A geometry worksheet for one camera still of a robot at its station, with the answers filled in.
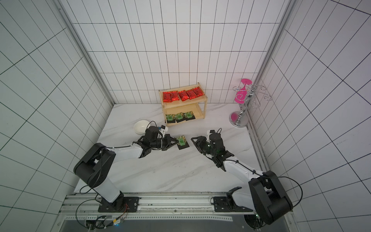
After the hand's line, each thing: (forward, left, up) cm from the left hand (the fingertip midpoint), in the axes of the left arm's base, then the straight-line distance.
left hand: (177, 143), depth 87 cm
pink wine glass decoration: (+21, -38, +20) cm, 48 cm away
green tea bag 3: (+27, 0, -7) cm, 28 cm away
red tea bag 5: (+33, -13, +14) cm, 38 cm away
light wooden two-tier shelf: (+23, -3, +12) cm, 26 cm away
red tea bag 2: (+27, +3, +15) cm, 31 cm away
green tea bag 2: (+26, +7, -7) cm, 28 cm away
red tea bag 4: (+30, -9, +14) cm, 34 cm away
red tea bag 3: (+29, -3, +14) cm, 32 cm away
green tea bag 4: (+28, -8, -7) cm, 30 cm away
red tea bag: (+28, +8, +13) cm, 32 cm away
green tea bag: (+3, -3, -1) cm, 4 cm away
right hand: (-1, -6, +4) cm, 7 cm away
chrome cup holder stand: (+25, -46, -6) cm, 53 cm away
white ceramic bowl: (+16, +28, -5) cm, 32 cm away
